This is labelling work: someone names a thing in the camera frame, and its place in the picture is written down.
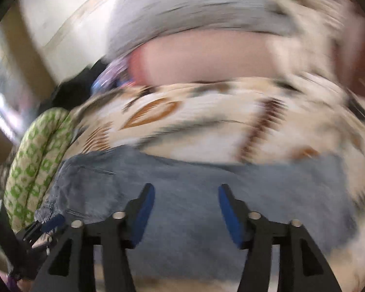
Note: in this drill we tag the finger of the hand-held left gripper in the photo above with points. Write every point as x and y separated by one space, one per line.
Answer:
53 222

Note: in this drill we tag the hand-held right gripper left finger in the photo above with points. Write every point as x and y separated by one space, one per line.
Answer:
143 216

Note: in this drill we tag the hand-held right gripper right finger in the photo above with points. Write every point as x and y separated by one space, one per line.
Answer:
231 216

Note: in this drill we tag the grey-blue denim pants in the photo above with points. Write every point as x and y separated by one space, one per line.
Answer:
185 194

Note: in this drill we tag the green and white patterned quilt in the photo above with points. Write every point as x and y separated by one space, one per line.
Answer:
33 164

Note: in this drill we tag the cream leaf-print blanket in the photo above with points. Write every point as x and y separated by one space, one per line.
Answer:
200 112

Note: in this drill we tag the black cloth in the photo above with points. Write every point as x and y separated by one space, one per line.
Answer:
76 88

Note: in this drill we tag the clear plastic bag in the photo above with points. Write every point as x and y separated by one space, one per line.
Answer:
109 73

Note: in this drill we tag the pink bolster cushion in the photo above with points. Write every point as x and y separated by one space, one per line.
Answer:
206 57

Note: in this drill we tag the pink sofa backrest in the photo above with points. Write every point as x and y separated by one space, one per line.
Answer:
362 60

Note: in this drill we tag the grey quilted pillow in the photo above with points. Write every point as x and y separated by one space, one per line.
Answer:
185 12

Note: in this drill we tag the white crumpled cloth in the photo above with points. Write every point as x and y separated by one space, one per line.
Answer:
307 21

